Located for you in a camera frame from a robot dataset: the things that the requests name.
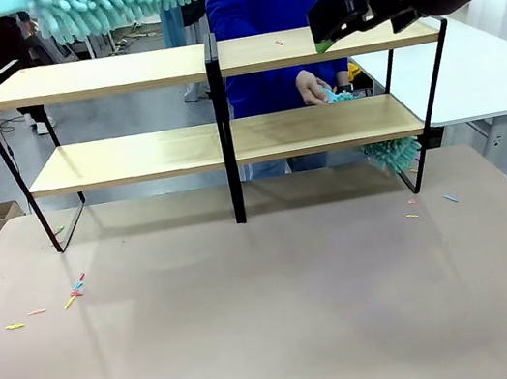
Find person's blue jeans legs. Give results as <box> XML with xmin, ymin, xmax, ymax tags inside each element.
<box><xmin>238</xmin><ymin>143</ymin><xmax>370</xmax><ymax>184</ymax></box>

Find small teal chenille duster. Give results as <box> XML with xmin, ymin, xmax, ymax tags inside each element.
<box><xmin>319</xmin><ymin>70</ymin><xmax>427</xmax><ymax>187</ymax></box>

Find white side table wide top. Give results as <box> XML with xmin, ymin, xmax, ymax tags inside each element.
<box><xmin>343</xmin><ymin>5</ymin><xmax>507</xmax><ymax>178</ymax></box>

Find person's blue sweater torso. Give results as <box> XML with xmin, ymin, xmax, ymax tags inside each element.
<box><xmin>203</xmin><ymin>0</ymin><xmax>376</xmax><ymax>122</ymax></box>

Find person's right hand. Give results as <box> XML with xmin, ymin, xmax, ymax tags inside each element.
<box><xmin>293</xmin><ymin>65</ymin><xmax>334</xmax><ymax>109</ymax></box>

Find two-tier wooden shelf black frame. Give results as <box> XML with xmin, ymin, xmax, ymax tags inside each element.
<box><xmin>0</xmin><ymin>0</ymin><xmax>477</xmax><ymax>269</ymax></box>

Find bystander in light jeans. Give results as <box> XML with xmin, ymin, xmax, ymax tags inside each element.
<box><xmin>158</xmin><ymin>0</ymin><xmax>224</xmax><ymax>106</ymax></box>

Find bystander in dark trousers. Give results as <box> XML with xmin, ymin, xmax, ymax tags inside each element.
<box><xmin>0</xmin><ymin>9</ymin><xmax>61</xmax><ymax>144</ymax></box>

